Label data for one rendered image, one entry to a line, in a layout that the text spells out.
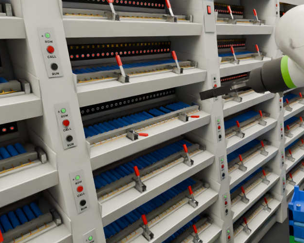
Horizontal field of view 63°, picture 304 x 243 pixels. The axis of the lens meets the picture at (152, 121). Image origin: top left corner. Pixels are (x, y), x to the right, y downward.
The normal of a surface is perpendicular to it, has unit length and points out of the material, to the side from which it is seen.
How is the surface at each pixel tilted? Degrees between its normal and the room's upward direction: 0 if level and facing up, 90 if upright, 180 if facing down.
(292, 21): 64
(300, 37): 71
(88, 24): 109
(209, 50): 90
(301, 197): 90
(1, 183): 19
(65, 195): 90
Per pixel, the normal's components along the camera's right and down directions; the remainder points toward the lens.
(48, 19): 0.67, 0.05
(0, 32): 0.68, 0.36
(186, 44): -0.73, 0.23
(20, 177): 0.08, -0.90
